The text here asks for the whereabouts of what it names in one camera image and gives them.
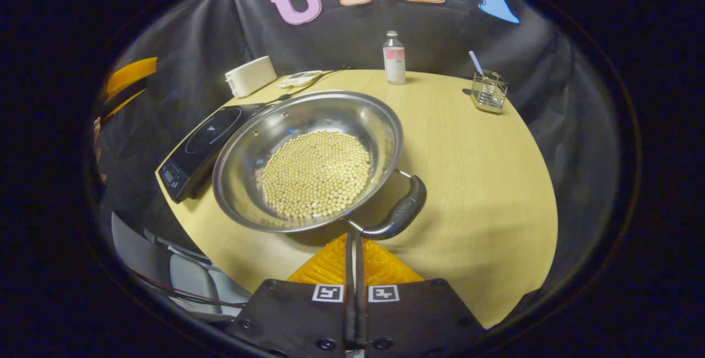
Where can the stainless steel pot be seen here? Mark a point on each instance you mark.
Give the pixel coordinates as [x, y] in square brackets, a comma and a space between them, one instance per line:
[253, 148]

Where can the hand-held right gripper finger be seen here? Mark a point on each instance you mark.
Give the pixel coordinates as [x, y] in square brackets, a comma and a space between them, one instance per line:
[348, 319]
[359, 319]

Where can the white divided bean dish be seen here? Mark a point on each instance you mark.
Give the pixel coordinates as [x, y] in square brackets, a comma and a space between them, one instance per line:
[300, 78]

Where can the clear square holder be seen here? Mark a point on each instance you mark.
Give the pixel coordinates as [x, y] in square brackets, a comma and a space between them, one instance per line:
[489, 93]

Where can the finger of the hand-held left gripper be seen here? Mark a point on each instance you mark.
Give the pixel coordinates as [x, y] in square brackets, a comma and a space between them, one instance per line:
[129, 74]

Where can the clear bottle with pink label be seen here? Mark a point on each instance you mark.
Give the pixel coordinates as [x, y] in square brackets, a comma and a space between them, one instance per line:
[394, 63]

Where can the striped straw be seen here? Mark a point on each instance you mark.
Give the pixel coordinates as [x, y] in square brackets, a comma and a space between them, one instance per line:
[476, 62]

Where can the black induction cooktop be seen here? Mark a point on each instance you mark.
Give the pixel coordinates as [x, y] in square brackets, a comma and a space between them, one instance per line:
[204, 143]

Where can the white toaster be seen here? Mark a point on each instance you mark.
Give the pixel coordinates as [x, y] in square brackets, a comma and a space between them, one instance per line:
[250, 76]

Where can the grey chair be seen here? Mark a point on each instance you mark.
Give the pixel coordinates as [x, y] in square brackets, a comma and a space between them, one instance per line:
[193, 281]

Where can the pile of yellow soybeans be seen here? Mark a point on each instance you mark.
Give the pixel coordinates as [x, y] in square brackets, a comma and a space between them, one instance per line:
[316, 173]

